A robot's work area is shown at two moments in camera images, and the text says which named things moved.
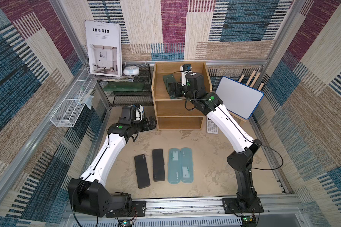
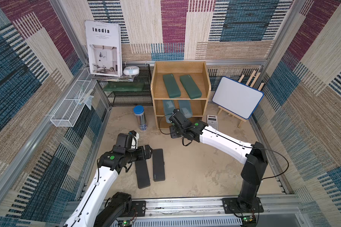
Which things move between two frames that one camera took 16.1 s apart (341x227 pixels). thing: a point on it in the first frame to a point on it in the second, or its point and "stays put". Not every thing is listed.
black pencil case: (158, 165) stays put
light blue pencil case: (174, 165) to (168, 107)
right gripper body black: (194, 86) to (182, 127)
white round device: (131, 70) stays put
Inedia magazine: (104, 43) stays put
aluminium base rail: (272, 211) stays put
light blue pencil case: (186, 167) to (185, 108)
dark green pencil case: (168, 79) stays put
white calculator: (211, 127) stays put
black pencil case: (141, 171) stays put
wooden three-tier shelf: (172, 114) stays put
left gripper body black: (141, 126) to (133, 154)
